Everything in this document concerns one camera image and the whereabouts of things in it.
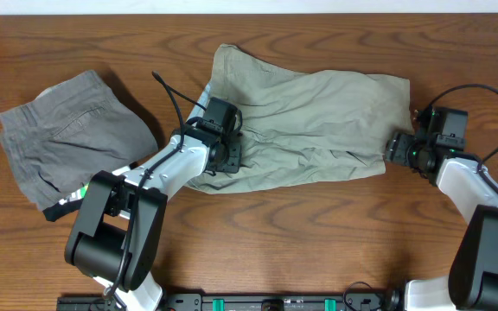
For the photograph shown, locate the khaki green shorts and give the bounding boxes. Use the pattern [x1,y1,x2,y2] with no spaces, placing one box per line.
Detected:
[188,44,412,194]

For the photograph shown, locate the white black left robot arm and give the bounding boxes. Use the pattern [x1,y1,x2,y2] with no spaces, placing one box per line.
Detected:
[65,125,241,310]

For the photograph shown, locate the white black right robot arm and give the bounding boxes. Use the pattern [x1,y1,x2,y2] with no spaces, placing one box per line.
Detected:
[383,132,498,310]

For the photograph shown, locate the black patterned folded garment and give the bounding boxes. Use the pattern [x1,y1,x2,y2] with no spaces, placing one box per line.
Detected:
[42,184,88,222]

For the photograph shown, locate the folded grey shorts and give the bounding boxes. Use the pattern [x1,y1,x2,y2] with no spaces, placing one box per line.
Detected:
[0,70,158,211]

